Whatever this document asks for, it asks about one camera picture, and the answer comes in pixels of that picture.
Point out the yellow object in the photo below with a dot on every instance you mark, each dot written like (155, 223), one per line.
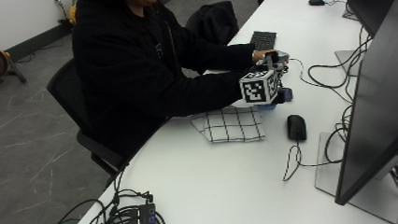
(71, 15)

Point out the grey and white device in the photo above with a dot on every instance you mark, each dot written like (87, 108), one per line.
(280, 59)

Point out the black chair with jacket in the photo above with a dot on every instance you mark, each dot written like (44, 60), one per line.
(213, 21)

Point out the black computer mouse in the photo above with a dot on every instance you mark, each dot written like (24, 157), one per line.
(296, 127)
(315, 2)

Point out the person in black clothing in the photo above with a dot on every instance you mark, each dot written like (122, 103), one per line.
(123, 68)

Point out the white marker cube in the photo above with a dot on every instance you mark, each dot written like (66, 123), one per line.
(256, 88)

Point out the black keyboard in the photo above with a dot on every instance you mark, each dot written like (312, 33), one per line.
(263, 40)

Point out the black office chair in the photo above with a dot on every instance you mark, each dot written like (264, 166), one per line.
(70, 93)

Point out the white black checked cloth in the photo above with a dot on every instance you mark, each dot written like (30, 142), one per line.
(230, 126)

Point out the blue object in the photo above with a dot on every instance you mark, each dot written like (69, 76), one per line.
(287, 94)

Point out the silver monitor stand base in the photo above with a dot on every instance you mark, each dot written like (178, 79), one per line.
(327, 174)
(346, 60)

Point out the wooden stool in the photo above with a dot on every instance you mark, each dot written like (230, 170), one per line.
(8, 67)

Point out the large black monitor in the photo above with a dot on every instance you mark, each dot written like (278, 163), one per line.
(368, 118)

